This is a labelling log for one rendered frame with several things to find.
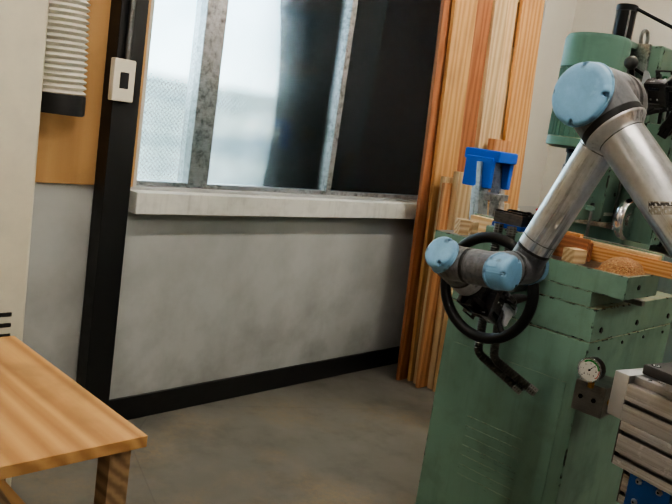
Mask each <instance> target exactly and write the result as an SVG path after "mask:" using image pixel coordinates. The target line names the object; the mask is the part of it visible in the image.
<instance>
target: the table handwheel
mask: <svg viewBox="0 0 672 504"><path fill-rule="evenodd" d="M480 243H495V244H498V245H501V246H503V247H505V248H506V249H508V250H509V251H512V250H513V249H514V247H515V246H516V244H517V242H516V241H515V240H513V239H511V238H510V237H508V236H506V235H503V234H500V233H496V232H480V233H475V234H472V235H470V236H468V237H466V238H464V239H463V240H462V241H460V242H459V243H458V245H459V246H463V247H469V248H470V247H472V246H474V245H476V244H480ZM526 289H527V297H528V299H527V301H526V304H525V307H524V310H523V312H522V314H521V316H520V317H519V319H518V320H517V321H516V322H515V323H514V324H513V325H512V326H511V327H510V328H508V329H506V330H504V328H503V325H502V322H501V319H500V321H499V324H498V326H497V325H496V327H497V331H498V333H484V332H480V331H478V330H476V329H474V328H472V327H471V326H469V325H468V324H467V323H466V322H465V321H464V320H463V319H462V318H461V316H460V315H459V313H458V312H457V310H456V308H455V305H454V303H453V299H452V294H451V286H450V285H449V284H448V283H447V282H446V281H444V280H443V279H442V278H441V281H440V291H441V298H442V302H443V306H444V308H445V311H446V313H447V315H448V317H449V319H450V320H451V322H452V323H453V324H454V326H455V327H456V328H457V329H458V330H459V331H460V332H461V333H462V334H464V335H465V336H467V337H468V338H470V339H472V340H474V341H477V342H480V343H484V344H499V343H504V342H507V341H509V340H511V339H513V338H515V337H516V336H518V335H519V334H520V333H521V332H523V331H524V330H525V328H526V327H527V326H528V325H529V323H530V322H531V320H532V318H533V316H534V314H535V312H536V309H537V305H538V300H539V282H538V283H535V284H532V285H518V286H517V287H515V288H514V289H513V290H511V291H508V293H510V292H519V291H524V290H526Z"/></svg>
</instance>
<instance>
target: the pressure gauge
mask: <svg viewBox="0 0 672 504"><path fill-rule="evenodd" d="M594 366H595V367H594ZM592 367H593V368H592ZM591 368H592V369H591ZM588 369H591V370H590V371H588ZM577 370H578V374H579V376H580V377H581V378H582V379H583V380H584V381H586V382H588V385H587V387H589V388H594V385H595V382H596V381H598V380H601V379H602V378H603V377H604V376H605V373H606V367H605V364H604V362H603V361H602V360H601V359H599V358H598V357H593V356H592V357H586V358H583V359H582V360H581V361H580V362H579V364H578V367H577Z"/></svg>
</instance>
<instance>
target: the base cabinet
mask: <svg viewBox="0 0 672 504"><path fill-rule="evenodd" d="M669 329H670V323H669V324H665V325H661V326H656V327H652V328H648V329H644V330H640V331H636V332H631V333H627V334H623V335H619V336H615V337H610V338H606V339H602V340H598V341H594V342H586V341H583V340H579V339H576V338H573V337H570V336H567V335H564V334H561V333H557V332H554V331H551V330H548V329H545V328H542V327H539V326H536V325H532V324H529V325H528V326H527V327H526V328H525V330H524V331H523V332H521V333H520V334H519V335H518V336H516V337H515V338H513V339H511V340H509V341H507V342H504V343H500V345H499V346H500V347H499V352H498V353H499V355H498V356H499V357H500V359H501V360H503V362H505V363H507V365H509V366H510V367H511V368H513V370H515V371H517V373H519V375H521V376H523V378H525V380H527V381H529V383H531V384H533V385H534V386H535V387H536V388H537V389H539V390H538V392H537V393H536V394H535V395H534V396H533V397H532V396H531V395H530V394H529V393H527V392H526V390H523V391H522V392H521V393H520V394H519V395H518V394H517V393H516V392H515V391H513V390H512V388H511V387H509V385H507V383H505V382H503V380H501V378H499V377H498V376H497V375H496V374H495V373H494V372H492V370H490V368H488V367H487V366H486V365H484V363H482V362H481V361H480V360H479V359H478V357H477V355H476V354H475V351H474V350H475V349H474V344H475V341H474V340H472V339H470V338H468V337H467V336H465V335H464V334H462V333H461V332H460V331H459V330H458V329H457V328H456V327H455V326H454V324H453V323H452V322H451V320H450V319H449V317H448V321H447V327H446V333H445V338H444V344H443V350H442V355H441V361H440V367H439V372H438V378H437V384H436V390H435V395H434V401H433V407H432V412H431V418H430V424H429V429H428V435H427V441H426V446H425V452H424V458H423V463H422V469H421V475H420V480H419V486H418V492H417V497H416V503H415V504H620V503H618V502H617V501H616V499H617V495H618V491H619V486H620V482H621V477H622V473H623V469H622V468H620V467H618V466H616V465H615V464H613V463H612V462H611V459H612V455H613V450H614V446H615V441H616V437H617V432H618V428H619V423H620V420H621V419H619V418H617V417H615V416H613V415H611V414H610V415H608V416H606V417H603V418H601V419H599V418H596V417H593V416H591V415H588V414H586V413H583V412H581V411H578V410H576V409H573V408H571V404H572V399H573V395H574V390H575V385H576V380H577V378H580V376H579V374H578V370H577V367H578V364H579V362H580V361H581V360H582V359H583V358H586V357H592V356H593V357H598V358H599V359H601V360H602V361H603V362H604V364H605V367H606V373H605V375H607V376H609V377H612V378H614V376H615V371H616V370H623V369H636V368H643V367H644V365H645V364H654V363H662V360H663V356H664V351H665V347H666V343H667V338H668V334H669Z"/></svg>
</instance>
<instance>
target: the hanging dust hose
mask: <svg viewBox="0 0 672 504"><path fill-rule="evenodd" d="M87 1H89V0H49V11H48V24H47V36H46V49H45V62H44V74H43V87H42V100H41V112H45V113H52V114H59V115H67V116H75V117H83V116H85V104H86V98H85V96H86V94H85V93H84V92H83V91H85V90H86V88H85V87H84V86H83V85H86V84H87V82H85V81H84V79H86V78H87V76H86V75H84V73H86V72H88V71H87V70H86V69H84V67H87V66H88V65H87V64H86V63H84V62H85V61H87V60H88V59H87V58H86V57H85V55H87V54H89V53H88V52H86V51H85V49H88V48H89V47H88V46H87V45H85V44H86V43H88V42H89V41H88V40H87V39H86V37H88V36H89V35H88V34H87V33H86V31H88V30H90V29H89V28H88V27H86V25H89V24H90V23H89V22H88V21H87V20H86V19H89V18H90V16H89V15H87V14H86V13H89V12H90V10H89V9H88V8H87V7H89V6H91V5H90V4H89V3H88V2H87Z"/></svg>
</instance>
